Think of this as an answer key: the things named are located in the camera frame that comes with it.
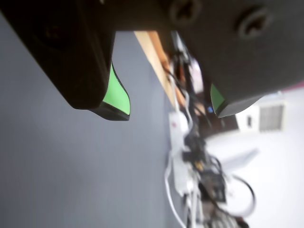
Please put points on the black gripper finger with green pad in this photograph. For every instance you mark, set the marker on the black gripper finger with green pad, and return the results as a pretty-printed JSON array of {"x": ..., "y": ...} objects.
[
  {"x": 249, "y": 61},
  {"x": 71, "y": 59}
]

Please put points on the white vented box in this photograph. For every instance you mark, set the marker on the white vented box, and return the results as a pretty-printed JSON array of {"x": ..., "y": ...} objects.
[{"x": 266, "y": 116}]

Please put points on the white power strip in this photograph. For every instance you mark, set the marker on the white power strip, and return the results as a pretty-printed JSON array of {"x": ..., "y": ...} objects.
[{"x": 178, "y": 142}]

